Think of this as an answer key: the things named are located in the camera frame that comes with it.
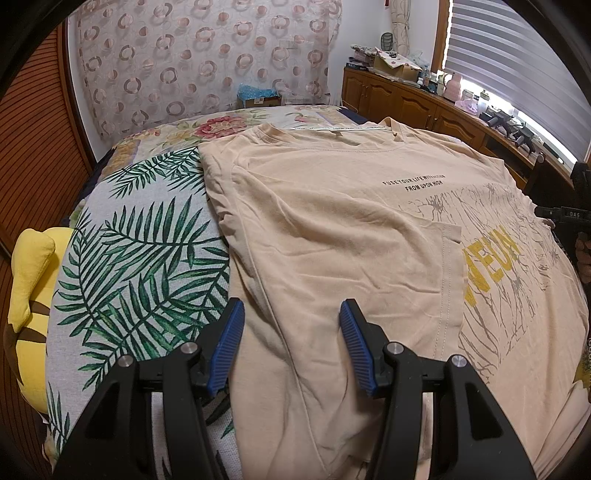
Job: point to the floral blanket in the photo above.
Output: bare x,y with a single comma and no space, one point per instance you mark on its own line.
221,127

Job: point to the small cardboard box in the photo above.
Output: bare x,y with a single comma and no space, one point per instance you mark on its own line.
263,102

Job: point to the pink plastic bag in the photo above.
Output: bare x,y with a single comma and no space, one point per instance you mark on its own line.
467,104

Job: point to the open cardboard box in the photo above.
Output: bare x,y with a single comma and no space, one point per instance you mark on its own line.
397,67

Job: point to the striped window blind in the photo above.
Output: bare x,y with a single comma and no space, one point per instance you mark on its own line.
508,46

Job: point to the beige printed t-shirt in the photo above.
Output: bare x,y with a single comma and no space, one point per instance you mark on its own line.
332,230

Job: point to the circle pattern curtain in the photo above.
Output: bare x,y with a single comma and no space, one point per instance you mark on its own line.
184,55

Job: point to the dark blue bed sheet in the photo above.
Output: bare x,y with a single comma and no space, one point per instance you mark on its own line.
353,115

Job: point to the pink bottle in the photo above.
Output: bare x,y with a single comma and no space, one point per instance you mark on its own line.
455,87

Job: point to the wooden headboard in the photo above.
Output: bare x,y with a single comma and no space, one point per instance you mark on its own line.
41,138

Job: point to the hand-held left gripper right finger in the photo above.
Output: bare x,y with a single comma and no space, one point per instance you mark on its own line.
353,341

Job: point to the rolled patterned curtain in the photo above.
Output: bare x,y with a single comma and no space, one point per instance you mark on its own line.
400,25

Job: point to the folded clothes pile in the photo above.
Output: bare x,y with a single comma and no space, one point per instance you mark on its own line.
362,55

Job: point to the wooden window frame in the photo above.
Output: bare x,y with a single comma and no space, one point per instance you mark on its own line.
443,32

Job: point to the leaf print blanket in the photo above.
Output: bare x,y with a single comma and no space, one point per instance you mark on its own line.
138,258

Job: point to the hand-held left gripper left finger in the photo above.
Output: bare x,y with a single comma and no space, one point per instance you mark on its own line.
228,341

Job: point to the wooden cabinet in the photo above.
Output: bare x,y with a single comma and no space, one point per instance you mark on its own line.
406,101

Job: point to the blue cloth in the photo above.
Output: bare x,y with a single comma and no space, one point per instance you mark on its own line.
254,91

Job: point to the black mesh basket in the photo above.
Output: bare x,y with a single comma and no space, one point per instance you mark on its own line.
387,41

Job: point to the person's right hand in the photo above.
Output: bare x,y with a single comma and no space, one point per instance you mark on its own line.
584,254

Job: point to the yellow plush toy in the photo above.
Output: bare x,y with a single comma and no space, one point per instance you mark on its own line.
32,295

